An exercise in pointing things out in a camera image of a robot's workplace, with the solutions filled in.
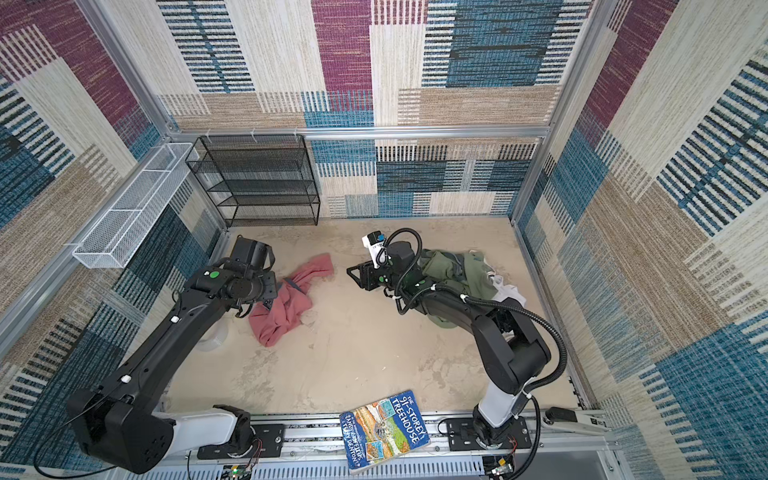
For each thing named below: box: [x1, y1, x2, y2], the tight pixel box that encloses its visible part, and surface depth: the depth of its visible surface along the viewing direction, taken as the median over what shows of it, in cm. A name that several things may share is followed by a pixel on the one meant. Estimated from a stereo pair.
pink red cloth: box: [248, 253, 334, 348], surface depth 90 cm
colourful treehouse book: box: [339, 390, 431, 474], surface depth 74 cm
